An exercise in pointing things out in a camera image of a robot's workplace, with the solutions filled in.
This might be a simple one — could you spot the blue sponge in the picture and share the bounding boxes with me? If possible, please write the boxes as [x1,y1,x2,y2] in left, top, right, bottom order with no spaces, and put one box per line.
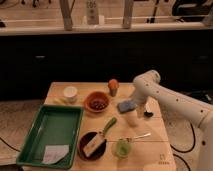
[117,100,137,113]

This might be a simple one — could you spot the grey cloth in tray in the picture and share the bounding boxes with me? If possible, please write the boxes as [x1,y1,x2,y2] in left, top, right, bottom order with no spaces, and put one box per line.
[42,145,69,164]

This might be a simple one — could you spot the green small cup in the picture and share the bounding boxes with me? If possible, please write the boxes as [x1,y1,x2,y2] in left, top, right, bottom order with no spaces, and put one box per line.
[115,139,131,158]

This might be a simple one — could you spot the yellow small item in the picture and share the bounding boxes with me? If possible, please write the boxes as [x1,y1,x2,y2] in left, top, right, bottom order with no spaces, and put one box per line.
[53,98,66,105]

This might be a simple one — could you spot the silver spoon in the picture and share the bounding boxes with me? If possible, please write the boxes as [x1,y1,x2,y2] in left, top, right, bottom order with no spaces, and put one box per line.
[126,133,151,142]

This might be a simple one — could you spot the white remote on shelf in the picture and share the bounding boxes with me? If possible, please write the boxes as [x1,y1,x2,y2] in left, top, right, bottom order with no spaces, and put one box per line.
[86,0,99,25]

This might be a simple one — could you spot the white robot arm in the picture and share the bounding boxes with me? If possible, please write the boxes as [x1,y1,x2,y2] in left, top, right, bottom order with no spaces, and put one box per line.
[131,70,213,171]

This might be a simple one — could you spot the white small cup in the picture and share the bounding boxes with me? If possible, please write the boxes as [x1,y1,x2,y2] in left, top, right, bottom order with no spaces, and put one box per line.
[63,86,78,102]

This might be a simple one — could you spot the green handled spatula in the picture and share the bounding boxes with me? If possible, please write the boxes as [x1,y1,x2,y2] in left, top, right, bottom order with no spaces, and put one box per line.
[83,117,117,157]

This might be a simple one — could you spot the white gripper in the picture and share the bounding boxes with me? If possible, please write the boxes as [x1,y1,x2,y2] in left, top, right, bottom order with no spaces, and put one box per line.
[126,90,148,127]

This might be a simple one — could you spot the green plastic tray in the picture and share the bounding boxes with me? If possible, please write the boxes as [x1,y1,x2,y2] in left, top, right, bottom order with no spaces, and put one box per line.
[16,105,83,169]

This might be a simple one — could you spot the orange bowl with beans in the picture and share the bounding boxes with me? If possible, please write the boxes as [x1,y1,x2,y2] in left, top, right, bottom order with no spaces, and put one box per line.
[84,91,109,113]

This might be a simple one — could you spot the dark brown bowl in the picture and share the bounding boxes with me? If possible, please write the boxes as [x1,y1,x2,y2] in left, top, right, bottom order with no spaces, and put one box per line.
[78,132,107,161]

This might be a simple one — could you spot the black cable on floor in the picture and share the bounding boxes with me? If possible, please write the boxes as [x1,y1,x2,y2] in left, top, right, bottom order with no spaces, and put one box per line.
[170,121,198,171]

